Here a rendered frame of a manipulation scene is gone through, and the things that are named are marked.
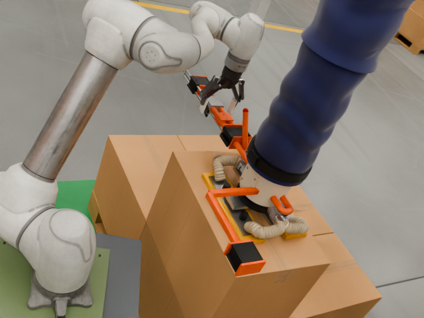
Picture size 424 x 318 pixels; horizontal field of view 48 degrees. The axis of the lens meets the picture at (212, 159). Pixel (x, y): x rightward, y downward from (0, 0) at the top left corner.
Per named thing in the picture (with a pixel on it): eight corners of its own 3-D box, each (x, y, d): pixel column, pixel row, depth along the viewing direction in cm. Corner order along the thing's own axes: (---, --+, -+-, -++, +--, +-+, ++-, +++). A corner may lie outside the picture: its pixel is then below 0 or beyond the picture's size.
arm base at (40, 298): (25, 323, 132) (26, 312, 128) (29, 256, 147) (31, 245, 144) (93, 320, 138) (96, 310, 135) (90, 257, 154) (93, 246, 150)
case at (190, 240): (282, 325, 191) (331, 262, 168) (195, 345, 171) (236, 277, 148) (223, 214, 230) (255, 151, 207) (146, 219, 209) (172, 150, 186)
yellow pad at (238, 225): (264, 243, 164) (270, 233, 161) (240, 247, 159) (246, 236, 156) (223, 175, 186) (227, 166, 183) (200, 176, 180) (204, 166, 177)
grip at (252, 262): (259, 272, 138) (266, 261, 135) (235, 276, 134) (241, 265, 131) (247, 249, 144) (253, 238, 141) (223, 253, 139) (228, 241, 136)
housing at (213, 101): (221, 114, 200) (224, 105, 198) (207, 113, 197) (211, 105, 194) (214, 105, 205) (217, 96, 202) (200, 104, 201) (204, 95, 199)
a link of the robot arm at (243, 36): (257, 57, 183) (229, 41, 186) (274, 21, 174) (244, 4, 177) (245, 64, 175) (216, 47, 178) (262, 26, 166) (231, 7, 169)
